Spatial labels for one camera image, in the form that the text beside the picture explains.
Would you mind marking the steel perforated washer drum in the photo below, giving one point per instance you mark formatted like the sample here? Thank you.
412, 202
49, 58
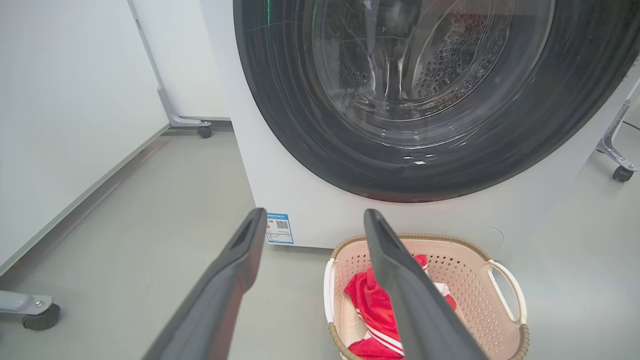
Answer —
455, 65

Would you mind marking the blue energy label sticker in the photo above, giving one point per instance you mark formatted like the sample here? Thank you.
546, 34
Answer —
279, 228

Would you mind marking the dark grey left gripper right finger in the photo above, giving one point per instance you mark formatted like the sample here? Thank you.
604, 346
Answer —
420, 300

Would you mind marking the round white filter cover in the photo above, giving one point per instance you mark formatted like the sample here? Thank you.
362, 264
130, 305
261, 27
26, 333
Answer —
492, 239

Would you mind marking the grey washing machine door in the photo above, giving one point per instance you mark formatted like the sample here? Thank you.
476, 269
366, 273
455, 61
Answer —
280, 100

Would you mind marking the red and white garment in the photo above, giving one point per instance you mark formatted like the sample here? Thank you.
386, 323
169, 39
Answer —
372, 305

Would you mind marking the cream perforated laundry basket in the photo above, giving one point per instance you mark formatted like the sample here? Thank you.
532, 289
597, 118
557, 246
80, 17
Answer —
470, 290

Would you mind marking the white washing machine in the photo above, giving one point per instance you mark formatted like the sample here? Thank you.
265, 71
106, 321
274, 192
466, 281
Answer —
280, 190

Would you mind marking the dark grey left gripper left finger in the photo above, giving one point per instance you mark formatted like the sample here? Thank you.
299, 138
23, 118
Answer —
215, 290

